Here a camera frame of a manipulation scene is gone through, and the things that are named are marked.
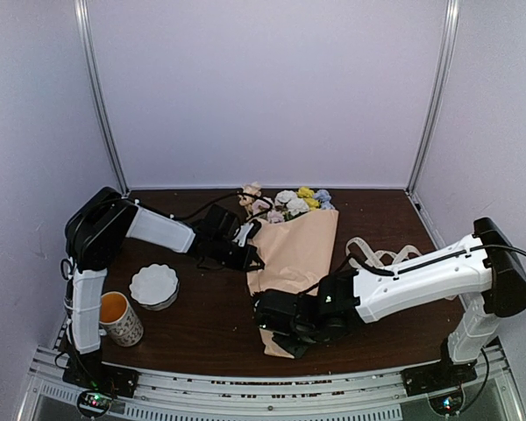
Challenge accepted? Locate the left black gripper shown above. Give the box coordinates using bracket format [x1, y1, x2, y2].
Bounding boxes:
[211, 237, 265, 273]

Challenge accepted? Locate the pink and green wrapping paper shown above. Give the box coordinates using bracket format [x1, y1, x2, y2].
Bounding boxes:
[245, 209, 339, 359]

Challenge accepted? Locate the peach blossom stem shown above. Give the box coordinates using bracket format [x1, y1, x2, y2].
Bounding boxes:
[238, 182, 261, 216]

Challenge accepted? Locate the yellow flower stem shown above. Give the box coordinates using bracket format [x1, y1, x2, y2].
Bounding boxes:
[297, 186, 321, 211]

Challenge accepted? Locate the blue flower stem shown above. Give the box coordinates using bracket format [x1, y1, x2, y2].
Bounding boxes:
[313, 189, 335, 210]

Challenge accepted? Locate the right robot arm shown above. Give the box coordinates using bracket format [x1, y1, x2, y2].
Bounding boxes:
[254, 218, 526, 388]

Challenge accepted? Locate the white scalloped bowl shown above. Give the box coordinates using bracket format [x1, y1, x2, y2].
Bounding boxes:
[129, 264, 180, 311]

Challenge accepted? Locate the white printed ribbon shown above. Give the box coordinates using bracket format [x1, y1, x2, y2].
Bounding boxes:
[345, 237, 422, 268]

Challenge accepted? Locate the patterned mug with orange inside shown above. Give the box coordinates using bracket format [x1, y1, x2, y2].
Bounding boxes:
[100, 291, 144, 347]

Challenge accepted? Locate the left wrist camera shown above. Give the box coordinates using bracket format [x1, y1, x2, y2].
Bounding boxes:
[232, 219, 262, 247]

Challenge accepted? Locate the aluminium front rail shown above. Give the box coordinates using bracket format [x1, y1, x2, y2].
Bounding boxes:
[13, 346, 526, 420]

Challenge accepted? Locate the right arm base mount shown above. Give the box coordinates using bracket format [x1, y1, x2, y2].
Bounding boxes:
[402, 361, 477, 417]

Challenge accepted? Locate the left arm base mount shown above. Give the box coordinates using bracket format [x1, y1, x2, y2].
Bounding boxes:
[62, 360, 139, 418]

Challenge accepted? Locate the left aluminium frame post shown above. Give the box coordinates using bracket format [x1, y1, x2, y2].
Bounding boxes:
[74, 0, 131, 196]

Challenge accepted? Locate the aluminium frame post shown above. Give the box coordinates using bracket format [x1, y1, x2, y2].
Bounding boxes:
[74, 0, 131, 196]
[406, 0, 461, 196]

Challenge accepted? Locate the right aluminium frame post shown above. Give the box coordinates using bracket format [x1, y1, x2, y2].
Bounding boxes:
[406, 0, 461, 196]

